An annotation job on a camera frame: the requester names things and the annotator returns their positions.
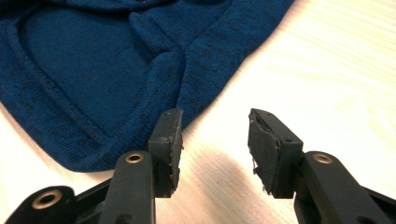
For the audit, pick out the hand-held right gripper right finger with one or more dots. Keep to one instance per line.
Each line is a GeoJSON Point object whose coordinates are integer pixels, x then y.
{"type": "Point", "coordinates": [274, 155]}

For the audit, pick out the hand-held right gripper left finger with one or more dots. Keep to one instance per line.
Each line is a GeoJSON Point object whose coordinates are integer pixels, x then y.
{"type": "Point", "coordinates": [164, 149]}

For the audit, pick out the blue knit garment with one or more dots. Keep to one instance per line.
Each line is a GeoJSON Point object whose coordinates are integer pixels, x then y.
{"type": "Point", "coordinates": [93, 77]}

